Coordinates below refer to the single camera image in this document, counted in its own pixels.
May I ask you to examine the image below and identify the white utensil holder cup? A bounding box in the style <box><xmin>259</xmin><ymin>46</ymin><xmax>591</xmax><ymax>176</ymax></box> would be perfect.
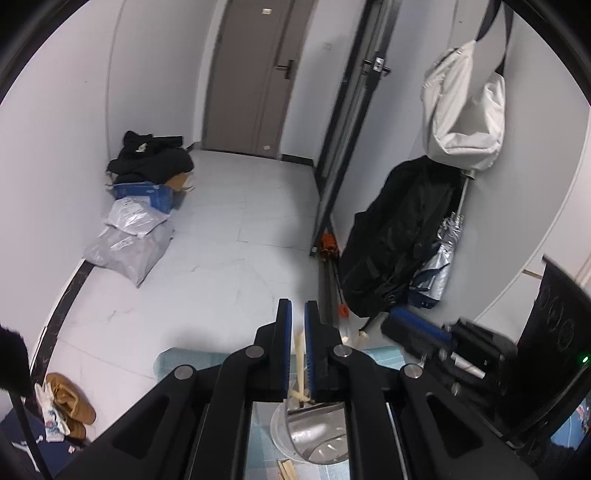
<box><xmin>270</xmin><ymin>401</ymin><xmax>349</xmax><ymax>465</ymax></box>

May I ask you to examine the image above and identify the black hanging jacket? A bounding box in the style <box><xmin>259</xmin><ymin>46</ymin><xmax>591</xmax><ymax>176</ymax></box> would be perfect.
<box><xmin>339</xmin><ymin>156</ymin><xmax>462</xmax><ymax>318</ymax></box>

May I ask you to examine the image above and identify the teal plaid placemat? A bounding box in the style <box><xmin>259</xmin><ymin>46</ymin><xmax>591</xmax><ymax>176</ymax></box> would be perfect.
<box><xmin>153</xmin><ymin>345</ymin><xmax>408</xmax><ymax>480</ymax></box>

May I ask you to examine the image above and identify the wooden chopstick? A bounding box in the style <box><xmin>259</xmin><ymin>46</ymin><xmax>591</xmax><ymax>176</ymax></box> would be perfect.
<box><xmin>276</xmin><ymin>460</ymin><xmax>298</xmax><ymax>480</ymax></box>
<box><xmin>288</xmin><ymin>332</ymin><xmax>311</xmax><ymax>403</ymax></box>

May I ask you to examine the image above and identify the white shoulder bag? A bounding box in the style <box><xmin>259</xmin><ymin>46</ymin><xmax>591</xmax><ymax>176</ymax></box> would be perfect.
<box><xmin>421</xmin><ymin>40</ymin><xmax>506</xmax><ymax>172</ymax></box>

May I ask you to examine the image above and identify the tan suede shoe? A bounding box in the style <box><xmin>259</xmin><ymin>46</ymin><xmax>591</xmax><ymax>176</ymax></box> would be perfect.
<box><xmin>45</xmin><ymin>372</ymin><xmax>96</xmax><ymax>441</ymax></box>

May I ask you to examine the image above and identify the upper grey plastic parcel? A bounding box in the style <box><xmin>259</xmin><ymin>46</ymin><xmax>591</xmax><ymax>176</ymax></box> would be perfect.
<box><xmin>105</xmin><ymin>197</ymin><xmax>169</xmax><ymax>238</ymax></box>

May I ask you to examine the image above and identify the orange black tool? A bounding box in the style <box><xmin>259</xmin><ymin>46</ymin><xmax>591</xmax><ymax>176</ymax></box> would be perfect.
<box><xmin>311</xmin><ymin>232</ymin><xmax>339</xmax><ymax>262</ymax></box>

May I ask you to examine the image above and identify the blue cardboard box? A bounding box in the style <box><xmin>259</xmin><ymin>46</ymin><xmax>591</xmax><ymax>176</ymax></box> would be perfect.
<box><xmin>111</xmin><ymin>182</ymin><xmax>187</xmax><ymax>214</ymax></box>

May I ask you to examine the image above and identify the grey entrance door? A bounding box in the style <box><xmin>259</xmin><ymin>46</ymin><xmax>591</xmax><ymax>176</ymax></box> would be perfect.
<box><xmin>202</xmin><ymin>0</ymin><xmax>315</xmax><ymax>158</ymax></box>

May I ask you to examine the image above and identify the lower grey plastic parcel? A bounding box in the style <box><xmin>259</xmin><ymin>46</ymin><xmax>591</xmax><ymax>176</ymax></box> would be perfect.
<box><xmin>83</xmin><ymin>221</ymin><xmax>174</xmax><ymax>287</ymax></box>

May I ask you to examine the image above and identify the black side door frame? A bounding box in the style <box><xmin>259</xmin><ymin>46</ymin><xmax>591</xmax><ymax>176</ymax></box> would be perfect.
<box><xmin>315</xmin><ymin>1</ymin><xmax>402</xmax><ymax>226</ymax></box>

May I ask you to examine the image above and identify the silver folded umbrella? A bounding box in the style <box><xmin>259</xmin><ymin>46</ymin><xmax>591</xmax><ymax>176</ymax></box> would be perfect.
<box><xmin>409</xmin><ymin>170</ymin><xmax>476</xmax><ymax>309</ymax></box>

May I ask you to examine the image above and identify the navy jordan shoe box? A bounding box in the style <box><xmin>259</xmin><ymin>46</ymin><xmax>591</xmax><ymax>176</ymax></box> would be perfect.
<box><xmin>0</xmin><ymin>405</ymin><xmax>84</xmax><ymax>480</ymax></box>

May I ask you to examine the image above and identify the grey plastic parcel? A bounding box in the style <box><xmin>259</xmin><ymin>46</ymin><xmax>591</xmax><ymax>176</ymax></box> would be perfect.
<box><xmin>105</xmin><ymin>197</ymin><xmax>169</xmax><ymax>238</ymax></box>
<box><xmin>83</xmin><ymin>221</ymin><xmax>174</xmax><ymax>287</ymax></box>

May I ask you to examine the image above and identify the black clothes pile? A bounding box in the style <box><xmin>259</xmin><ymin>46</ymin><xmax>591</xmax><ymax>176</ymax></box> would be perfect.
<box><xmin>107</xmin><ymin>130</ymin><xmax>194</xmax><ymax>185</ymax></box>

